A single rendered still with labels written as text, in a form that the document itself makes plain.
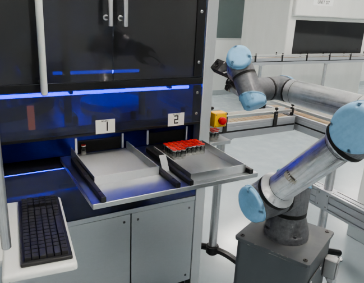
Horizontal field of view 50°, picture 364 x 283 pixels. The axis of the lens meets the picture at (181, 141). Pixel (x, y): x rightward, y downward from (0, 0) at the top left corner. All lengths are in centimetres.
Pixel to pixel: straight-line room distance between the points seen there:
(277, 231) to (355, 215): 103
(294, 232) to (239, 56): 59
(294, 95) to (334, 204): 127
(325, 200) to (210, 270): 81
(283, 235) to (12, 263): 83
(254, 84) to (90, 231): 105
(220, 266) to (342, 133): 176
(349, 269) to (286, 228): 150
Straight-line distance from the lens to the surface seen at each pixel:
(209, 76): 187
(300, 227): 137
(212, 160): 173
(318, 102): 119
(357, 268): 286
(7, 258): 127
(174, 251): 214
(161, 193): 143
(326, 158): 103
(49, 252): 122
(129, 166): 164
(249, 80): 121
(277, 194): 116
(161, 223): 201
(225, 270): 256
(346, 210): 237
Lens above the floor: 150
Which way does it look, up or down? 18 degrees down
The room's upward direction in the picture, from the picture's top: 3 degrees clockwise
